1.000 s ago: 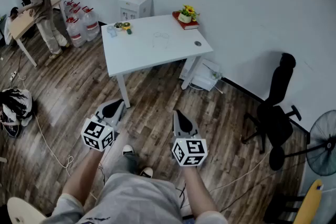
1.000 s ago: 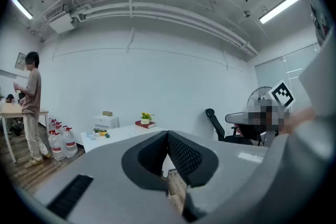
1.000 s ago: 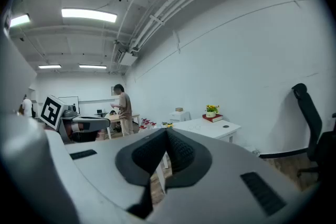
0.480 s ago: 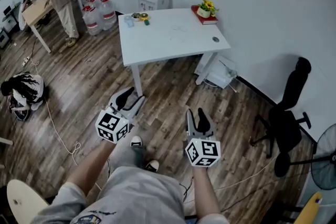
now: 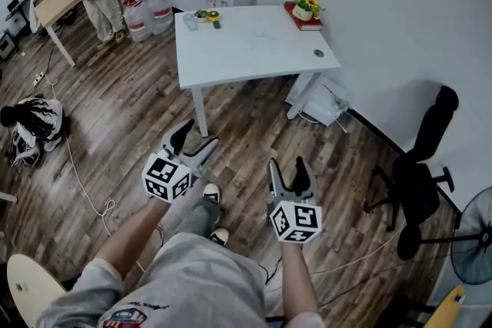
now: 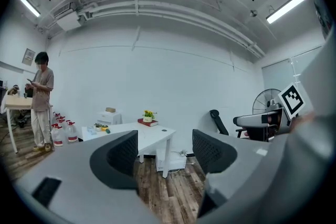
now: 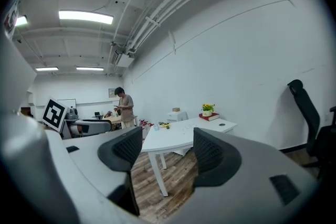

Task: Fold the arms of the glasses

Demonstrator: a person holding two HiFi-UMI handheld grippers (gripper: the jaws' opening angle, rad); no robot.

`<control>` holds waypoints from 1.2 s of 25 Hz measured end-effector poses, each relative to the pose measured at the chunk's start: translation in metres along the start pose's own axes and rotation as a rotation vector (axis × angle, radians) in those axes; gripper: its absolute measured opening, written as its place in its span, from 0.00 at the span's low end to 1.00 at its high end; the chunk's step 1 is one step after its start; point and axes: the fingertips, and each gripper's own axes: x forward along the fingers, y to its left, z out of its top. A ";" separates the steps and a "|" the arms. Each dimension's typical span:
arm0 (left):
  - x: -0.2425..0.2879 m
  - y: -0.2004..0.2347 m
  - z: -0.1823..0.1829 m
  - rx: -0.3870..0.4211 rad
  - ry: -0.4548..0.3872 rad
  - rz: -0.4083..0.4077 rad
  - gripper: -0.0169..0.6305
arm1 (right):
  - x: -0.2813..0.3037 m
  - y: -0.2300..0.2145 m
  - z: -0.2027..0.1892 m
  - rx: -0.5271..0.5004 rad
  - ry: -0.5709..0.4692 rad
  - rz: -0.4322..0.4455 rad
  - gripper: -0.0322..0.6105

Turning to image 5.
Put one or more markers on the wooden table white legs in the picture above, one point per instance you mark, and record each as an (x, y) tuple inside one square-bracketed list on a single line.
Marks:
[(57, 5)]

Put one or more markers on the white power strip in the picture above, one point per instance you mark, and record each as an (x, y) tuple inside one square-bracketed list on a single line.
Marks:
[(37, 78)]

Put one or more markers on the person's left forearm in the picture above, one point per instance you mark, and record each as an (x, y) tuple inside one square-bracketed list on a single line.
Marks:
[(130, 238)]

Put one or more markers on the black office chair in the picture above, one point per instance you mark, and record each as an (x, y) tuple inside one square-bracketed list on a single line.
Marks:
[(415, 180)]

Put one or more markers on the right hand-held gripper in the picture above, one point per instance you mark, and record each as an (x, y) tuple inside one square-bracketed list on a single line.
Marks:
[(296, 220)]

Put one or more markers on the white flat box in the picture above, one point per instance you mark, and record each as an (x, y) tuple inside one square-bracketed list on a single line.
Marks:
[(323, 103)]

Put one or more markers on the small black cabinet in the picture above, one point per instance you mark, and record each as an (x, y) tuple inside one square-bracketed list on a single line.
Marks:
[(5, 45)]

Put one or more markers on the person's right forearm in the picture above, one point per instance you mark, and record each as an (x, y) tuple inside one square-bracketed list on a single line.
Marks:
[(298, 280)]

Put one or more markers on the black white sneaker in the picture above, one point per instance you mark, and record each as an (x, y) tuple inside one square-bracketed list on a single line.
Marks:
[(211, 193), (220, 236)]

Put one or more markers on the yellow board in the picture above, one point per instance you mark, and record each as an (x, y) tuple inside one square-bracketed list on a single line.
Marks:
[(447, 309)]

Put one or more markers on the small green plant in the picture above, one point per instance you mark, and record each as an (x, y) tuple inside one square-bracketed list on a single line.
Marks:
[(200, 14)]

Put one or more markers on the clear plastic bag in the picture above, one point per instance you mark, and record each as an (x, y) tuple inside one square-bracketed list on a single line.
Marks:
[(263, 35)]

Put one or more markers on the person's grey shirt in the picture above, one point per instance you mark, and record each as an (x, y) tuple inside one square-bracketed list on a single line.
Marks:
[(200, 288)]

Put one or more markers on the sunflower pot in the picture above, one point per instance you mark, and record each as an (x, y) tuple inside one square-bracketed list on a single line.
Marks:
[(303, 11)]

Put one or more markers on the black standing fan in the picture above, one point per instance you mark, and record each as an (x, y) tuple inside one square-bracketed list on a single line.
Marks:
[(476, 242)]

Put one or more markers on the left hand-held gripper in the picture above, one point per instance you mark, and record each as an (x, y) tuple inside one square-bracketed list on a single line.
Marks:
[(166, 177)]

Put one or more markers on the red book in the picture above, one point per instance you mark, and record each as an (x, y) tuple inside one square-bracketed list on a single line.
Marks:
[(307, 25)]

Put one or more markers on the round wooden stool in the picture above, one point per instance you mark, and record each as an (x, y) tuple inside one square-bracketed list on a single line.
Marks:
[(30, 295)]

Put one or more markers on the dark desk white legs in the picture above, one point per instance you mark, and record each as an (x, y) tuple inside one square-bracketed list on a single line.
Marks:
[(7, 197)]

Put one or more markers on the yellow handheld fan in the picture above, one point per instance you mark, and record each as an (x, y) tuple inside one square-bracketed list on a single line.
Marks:
[(213, 16)]

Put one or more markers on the dark side desk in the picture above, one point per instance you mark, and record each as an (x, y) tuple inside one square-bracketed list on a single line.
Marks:
[(17, 13)]

